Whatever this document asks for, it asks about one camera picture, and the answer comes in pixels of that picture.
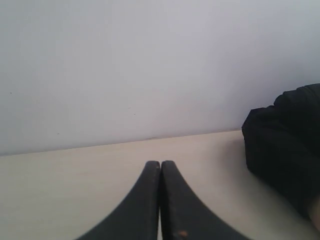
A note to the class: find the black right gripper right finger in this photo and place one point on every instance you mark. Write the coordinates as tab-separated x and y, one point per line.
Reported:
183	215

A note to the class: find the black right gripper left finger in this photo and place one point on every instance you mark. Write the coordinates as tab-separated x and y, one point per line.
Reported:
137	216

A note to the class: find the black sleeved forearm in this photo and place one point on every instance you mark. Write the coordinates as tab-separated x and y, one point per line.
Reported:
282	146

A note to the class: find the person's open hand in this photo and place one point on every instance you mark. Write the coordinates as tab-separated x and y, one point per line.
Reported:
314	212

